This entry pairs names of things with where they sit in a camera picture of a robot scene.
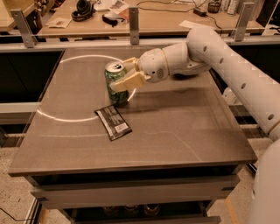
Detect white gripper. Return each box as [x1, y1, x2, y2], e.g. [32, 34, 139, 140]
[109, 48, 169, 93]

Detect green soda can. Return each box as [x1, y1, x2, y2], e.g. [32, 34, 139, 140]
[104, 60, 129, 107]

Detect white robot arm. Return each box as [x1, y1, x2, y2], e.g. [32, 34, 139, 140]
[110, 26, 280, 224]

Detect black rxbar chocolate wrapper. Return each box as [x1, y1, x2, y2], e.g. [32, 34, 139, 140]
[95, 105, 132, 141]

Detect magazine papers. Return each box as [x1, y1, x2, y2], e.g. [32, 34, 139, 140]
[94, 0, 130, 22]

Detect white paper sheet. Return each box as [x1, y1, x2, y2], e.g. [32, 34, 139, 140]
[179, 20, 214, 30]

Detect black headphones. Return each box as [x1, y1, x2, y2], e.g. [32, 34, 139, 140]
[71, 0, 95, 22]

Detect black power adapter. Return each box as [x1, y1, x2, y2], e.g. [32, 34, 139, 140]
[193, 8, 207, 17]

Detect small paper card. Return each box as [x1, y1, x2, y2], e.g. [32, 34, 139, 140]
[47, 17, 71, 29]

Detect clear plastic bottle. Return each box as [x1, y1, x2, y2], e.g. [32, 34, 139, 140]
[222, 87, 237, 105]

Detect black mesh cup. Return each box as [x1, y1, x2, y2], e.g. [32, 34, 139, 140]
[207, 2, 221, 14]

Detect grey table drawer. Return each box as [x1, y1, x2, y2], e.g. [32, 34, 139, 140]
[31, 175, 239, 209]

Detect metal bracket post middle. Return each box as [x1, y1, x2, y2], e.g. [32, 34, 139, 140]
[129, 7, 139, 45]

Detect metal bracket post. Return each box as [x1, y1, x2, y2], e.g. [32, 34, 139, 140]
[231, 2, 255, 42]
[129, 7, 139, 45]
[10, 9, 37, 48]

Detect metal bracket post left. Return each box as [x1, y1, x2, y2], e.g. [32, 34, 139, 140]
[10, 9, 37, 48]

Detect metal bracket post right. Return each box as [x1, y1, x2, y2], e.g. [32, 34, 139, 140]
[231, 2, 255, 42]

